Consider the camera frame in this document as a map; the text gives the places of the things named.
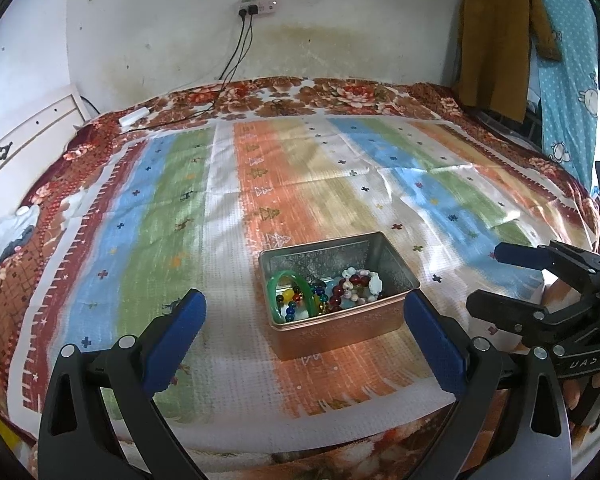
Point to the copper metal tin box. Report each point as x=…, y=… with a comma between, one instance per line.
x=340, y=335

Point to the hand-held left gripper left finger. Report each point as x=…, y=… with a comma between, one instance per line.
x=180, y=340

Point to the blue dotted hanging cloth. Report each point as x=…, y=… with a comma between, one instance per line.
x=570, y=85

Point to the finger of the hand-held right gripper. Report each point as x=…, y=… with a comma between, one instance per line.
x=500, y=310
x=525, y=255

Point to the white wooden headboard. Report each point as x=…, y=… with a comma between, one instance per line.
x=25, y=135

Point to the white charger block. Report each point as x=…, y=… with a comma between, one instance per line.
x=132, y=117

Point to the striped patterned mat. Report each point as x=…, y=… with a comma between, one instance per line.
x=155, y=220

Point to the person's right hand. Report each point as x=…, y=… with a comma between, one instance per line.
x=575, y=395

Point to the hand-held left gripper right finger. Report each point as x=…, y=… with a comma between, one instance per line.
x=435, y=345

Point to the green jade bangle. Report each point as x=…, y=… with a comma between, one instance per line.
x=276, y=290

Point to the wall socket with plugs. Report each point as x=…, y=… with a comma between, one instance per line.
x=260, y=8

